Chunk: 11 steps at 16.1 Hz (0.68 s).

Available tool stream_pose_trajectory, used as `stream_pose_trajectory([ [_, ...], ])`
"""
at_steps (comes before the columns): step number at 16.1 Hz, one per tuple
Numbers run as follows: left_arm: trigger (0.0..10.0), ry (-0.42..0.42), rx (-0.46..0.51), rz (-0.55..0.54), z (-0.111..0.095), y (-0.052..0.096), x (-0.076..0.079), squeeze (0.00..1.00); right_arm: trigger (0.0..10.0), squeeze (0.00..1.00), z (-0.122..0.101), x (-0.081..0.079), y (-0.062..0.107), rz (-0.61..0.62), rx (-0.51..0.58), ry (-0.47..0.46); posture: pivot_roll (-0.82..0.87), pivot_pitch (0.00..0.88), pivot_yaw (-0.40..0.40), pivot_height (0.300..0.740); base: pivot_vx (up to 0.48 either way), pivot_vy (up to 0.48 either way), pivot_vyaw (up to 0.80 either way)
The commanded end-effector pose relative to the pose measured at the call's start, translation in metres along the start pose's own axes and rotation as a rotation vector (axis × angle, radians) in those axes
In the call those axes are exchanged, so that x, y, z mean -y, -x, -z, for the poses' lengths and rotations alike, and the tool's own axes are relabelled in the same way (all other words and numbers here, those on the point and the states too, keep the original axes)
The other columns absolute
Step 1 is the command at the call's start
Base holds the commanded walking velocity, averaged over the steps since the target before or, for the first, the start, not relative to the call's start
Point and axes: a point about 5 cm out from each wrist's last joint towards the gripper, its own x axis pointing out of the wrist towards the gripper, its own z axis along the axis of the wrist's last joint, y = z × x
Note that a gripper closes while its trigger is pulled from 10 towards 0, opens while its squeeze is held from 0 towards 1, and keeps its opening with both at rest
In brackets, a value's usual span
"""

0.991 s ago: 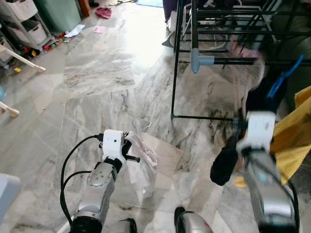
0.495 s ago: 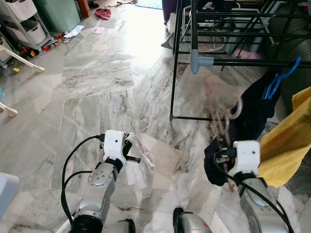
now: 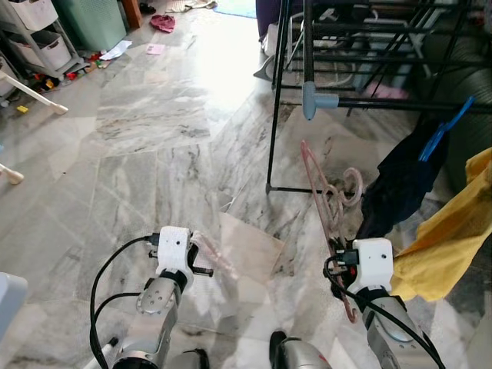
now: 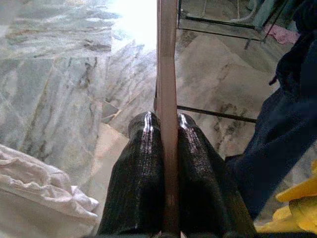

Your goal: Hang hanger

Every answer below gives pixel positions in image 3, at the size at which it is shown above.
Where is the blue plastic hanger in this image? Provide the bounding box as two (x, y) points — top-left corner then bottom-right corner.
(418, 95), (477, 164)

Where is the robot left leg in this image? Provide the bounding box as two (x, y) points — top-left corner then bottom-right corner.
(164, 349), (211, 369)

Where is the robot leg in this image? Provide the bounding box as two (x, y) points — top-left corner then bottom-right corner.
(164, 349), (211, 369)
(268, 331), (333, 369)

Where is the black garment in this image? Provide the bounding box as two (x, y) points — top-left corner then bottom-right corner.
(357, 114), (456, 241)

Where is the robot right leg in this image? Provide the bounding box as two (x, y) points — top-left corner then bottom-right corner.
(268, 331), (333, 369)

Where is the yellow garment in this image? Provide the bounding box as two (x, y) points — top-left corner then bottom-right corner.
(391, 148), (492, 303)

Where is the black metal drying rack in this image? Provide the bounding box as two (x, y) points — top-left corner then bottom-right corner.
(265, 0), (492, 195)

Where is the light pink cloth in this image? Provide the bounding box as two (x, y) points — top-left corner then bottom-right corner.
(367, 82), (410, 101)

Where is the light blue folding table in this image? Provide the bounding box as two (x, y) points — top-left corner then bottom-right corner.
(0, 272), (29, 344)

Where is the dark green ribbed cushion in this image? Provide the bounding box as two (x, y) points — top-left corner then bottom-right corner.
(427, 31), (492, 194)

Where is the white paper sheet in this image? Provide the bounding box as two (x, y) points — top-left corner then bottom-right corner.
(98, 39), (134, 62)

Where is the dark pink cloth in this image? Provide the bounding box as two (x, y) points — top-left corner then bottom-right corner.
(149, 13), (177, 34)

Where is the purple armchair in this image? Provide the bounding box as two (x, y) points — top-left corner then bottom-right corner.
(254, 0), (308, 41)

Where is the blue floor mat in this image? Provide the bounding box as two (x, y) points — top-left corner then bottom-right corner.
(213, 0), (259, 18)

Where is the green plastic bin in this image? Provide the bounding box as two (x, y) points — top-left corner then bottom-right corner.
(52, 0), (128, 52)

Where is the grey plastic drawer unit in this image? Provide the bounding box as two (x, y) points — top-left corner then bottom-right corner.
(0, 0), (87, 79)

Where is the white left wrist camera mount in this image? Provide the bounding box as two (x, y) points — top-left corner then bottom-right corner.
(156, 226), (194, 279)

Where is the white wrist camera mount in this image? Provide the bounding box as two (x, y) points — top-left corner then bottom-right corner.
(353, 238), (395, 294)
(156, 226), (194, 279)

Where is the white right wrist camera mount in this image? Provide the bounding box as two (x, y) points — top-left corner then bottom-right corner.
(353, 238), (395, 294)

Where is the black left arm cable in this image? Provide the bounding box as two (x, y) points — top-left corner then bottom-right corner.
(88, 234), (162, 369)

